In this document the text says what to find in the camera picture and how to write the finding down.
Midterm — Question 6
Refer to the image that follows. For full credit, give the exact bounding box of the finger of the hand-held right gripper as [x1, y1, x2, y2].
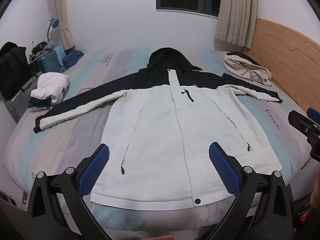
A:
[288, 110, 320, 137]
[307, 107, 320, 122]

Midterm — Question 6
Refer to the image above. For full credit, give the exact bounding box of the wooden headboard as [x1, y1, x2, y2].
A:
[244, 17, 320, 120]

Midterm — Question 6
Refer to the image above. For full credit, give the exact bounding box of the blue desk lamp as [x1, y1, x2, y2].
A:
[47, 17, 60, 43]

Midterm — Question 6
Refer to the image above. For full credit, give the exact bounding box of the silver suitcase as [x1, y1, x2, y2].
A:
[5, 71, 43, 123]

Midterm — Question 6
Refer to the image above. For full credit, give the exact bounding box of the dark blue crumpled garment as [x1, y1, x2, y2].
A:
[62, 50, 84, 68]

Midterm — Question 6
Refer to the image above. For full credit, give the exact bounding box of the pile of dark clutter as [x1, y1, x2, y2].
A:
[29, 40, 55, 61]

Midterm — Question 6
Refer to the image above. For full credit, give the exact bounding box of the blue suitcase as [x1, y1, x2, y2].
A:
[36, 45, 67, 73]

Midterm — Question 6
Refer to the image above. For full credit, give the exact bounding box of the beige crumpled garment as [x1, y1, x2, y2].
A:
[222, 52, 273, 87]

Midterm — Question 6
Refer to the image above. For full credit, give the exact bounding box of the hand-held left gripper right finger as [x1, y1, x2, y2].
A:
[207, 142, 292, 240]

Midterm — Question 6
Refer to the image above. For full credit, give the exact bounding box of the beige curtain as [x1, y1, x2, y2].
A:
[49, 0, 76, 52]
[214, 0, 258, 54]

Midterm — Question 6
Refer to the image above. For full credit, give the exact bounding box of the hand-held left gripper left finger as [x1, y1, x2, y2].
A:
[27, 144, 113, 240]

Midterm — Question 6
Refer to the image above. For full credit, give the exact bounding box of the black backpack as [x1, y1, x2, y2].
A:
[0, 42, 38, 100]

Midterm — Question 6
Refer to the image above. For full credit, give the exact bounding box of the white folded clothes pile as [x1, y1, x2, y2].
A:
[29, 72, 71, 112]

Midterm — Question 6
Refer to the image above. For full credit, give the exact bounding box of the white and black hooded jacket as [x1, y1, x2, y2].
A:
[34, 47, 283, 208]

